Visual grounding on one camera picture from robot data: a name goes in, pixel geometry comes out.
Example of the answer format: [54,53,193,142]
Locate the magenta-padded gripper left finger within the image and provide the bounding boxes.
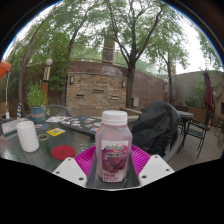
[52,144,98,189]

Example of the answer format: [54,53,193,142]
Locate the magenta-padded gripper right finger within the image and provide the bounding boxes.
[128,144,175,188]

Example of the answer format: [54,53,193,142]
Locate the purple juice bottle white cap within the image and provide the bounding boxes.
[94,109,134,184]

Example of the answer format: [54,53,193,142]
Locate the flat round red coaster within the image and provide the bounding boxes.
[50,144,77,161]

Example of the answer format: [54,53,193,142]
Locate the yellow sticker card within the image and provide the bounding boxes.
[46,127,66,137]

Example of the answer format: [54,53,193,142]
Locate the tape roll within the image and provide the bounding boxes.
[37,133,50,141]

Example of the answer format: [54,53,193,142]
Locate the black laptop with stickers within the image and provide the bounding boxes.
[58,115,103,136]

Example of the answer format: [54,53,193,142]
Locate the small colourful sticker card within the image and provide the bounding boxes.
[34,123,49,130]

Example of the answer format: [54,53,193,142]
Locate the white cup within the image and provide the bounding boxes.
[15,120,40,153]

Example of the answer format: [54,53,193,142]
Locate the white sticker sheet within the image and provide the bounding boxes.
[44,115,73,124]

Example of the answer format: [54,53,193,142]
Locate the dark round patio table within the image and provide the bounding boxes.
[175,109,194,134]

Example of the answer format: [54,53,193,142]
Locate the green plant in teal pot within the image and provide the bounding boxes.
[25,81,49,124]

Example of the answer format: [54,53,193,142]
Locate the blue yellow striped cone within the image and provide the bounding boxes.
[16,102,23,120]

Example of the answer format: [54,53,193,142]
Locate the tall dark-trunked tree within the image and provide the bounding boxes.
[83,0,188,109]

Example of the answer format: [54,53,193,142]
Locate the closed maroon patio umbrella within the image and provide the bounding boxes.
[203,69,215,114]

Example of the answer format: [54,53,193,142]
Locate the orange canopy tent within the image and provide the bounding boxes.
[0,59,13,120]

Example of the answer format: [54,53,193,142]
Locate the grey wall utility box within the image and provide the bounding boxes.
[131,96,140,108]

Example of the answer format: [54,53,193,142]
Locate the globe-topped lamp post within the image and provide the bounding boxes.
[41,58,54,98]

